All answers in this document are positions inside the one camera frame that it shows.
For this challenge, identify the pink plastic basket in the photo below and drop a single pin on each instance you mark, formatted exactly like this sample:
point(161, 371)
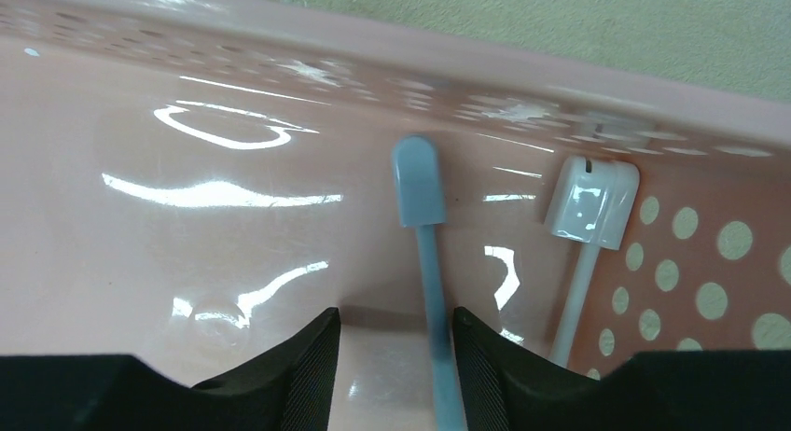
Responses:
point(192, 182)

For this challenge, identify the toothbrush white blue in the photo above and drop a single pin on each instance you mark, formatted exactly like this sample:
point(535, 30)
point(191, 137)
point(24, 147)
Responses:
point(421, 207)

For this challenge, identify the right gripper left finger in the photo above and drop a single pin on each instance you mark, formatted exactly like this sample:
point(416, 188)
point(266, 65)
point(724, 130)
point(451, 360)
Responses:
point(288, 387)

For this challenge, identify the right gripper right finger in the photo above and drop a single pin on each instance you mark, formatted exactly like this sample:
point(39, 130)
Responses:
point(507, 387)

